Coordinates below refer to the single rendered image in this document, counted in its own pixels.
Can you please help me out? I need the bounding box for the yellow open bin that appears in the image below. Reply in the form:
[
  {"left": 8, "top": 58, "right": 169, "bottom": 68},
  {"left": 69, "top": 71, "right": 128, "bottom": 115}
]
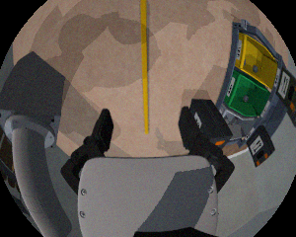
[{"left": 235, "top": 33, "right": 278, "bottom": 89}]

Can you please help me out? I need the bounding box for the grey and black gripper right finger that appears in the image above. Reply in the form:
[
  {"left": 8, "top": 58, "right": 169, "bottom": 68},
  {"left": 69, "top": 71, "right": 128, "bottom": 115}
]
[{"left": 178, "top": 107, "right": 235, "bottom": 194}]

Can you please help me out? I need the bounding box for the dark blue metal shelf rack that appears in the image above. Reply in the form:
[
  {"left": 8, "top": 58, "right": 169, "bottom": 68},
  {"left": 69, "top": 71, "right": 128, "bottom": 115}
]
[{"left": 215, "top": 19, "right": 296, "bottom": 148}]

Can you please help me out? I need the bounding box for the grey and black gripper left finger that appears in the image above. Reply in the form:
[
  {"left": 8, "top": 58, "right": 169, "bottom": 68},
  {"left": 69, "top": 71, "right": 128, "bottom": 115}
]
[{"left": 60, "top": 109, "right": 113, "bottom": 195}]

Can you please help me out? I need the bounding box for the green bin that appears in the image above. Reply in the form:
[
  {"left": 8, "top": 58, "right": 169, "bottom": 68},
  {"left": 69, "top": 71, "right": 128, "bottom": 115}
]
[{"left": 224, "top": 69, "right": 270, "bottom": 117}]

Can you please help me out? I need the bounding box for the yellow vertical bar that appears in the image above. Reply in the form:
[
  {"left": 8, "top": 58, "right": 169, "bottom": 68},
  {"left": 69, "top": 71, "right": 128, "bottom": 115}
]
[{"left": 141, "top": 0, "right": 148, "bottom": 134}]

